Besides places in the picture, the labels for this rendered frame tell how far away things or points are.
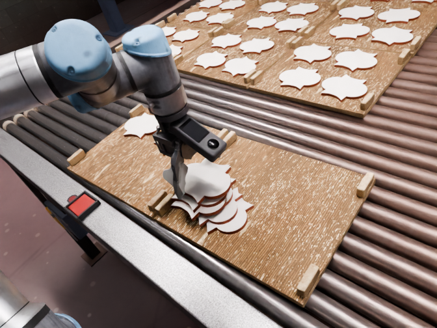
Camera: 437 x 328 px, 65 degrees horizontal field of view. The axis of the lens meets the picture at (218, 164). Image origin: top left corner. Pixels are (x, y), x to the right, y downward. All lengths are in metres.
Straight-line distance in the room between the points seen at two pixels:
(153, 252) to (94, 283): 1.27
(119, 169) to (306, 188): 0.55
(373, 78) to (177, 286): 0.85
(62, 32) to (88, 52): 0.04
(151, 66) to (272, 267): 0.45
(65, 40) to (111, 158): 0.69
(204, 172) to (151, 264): 0.24
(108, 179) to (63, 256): 1.33
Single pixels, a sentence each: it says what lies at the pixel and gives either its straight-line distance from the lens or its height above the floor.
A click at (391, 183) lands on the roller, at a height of 0.92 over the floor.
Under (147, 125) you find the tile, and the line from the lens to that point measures 1.18.
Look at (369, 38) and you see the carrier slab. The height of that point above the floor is 0.94.
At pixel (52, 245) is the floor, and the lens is 2.44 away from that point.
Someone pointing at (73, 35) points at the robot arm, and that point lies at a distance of 0.49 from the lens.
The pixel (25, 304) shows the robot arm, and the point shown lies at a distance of 0.70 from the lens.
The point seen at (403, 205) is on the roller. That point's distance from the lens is 0.86.
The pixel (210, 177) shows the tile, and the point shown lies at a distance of 0.80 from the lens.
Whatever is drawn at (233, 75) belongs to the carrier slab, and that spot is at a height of 0.95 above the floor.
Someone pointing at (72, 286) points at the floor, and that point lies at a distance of 2.17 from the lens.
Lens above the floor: 1.57
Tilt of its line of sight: 42 degrees down
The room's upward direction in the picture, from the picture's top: 17 degrees counter-clockwise
